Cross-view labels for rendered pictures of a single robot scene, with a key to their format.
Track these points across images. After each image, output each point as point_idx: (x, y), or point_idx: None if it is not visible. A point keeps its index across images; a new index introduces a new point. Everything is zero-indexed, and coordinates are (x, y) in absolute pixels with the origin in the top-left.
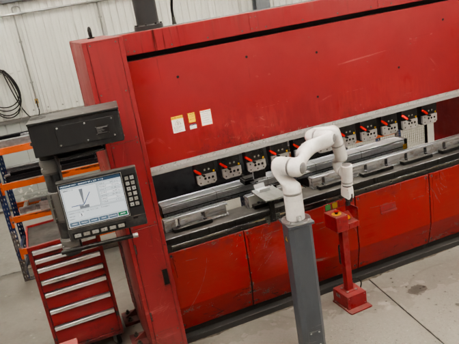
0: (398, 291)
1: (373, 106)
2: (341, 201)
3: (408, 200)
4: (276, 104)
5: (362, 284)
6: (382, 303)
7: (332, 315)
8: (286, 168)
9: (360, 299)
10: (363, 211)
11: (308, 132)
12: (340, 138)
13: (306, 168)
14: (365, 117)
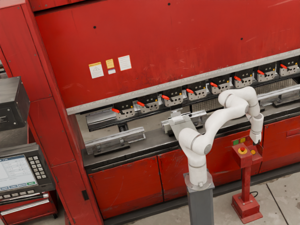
0: (288, 202)
1: (298, 44)
2: (249, 136)
3: None
4: (197, 48)
5: (259, 189)
6: (272, 215)
7: (227, 221)
8: (191, 147)
9: (254, 210)
10: (269, 136)
11: (222, 96)
12: (254, 99)
13: (211, 147)
14: (287, 55)
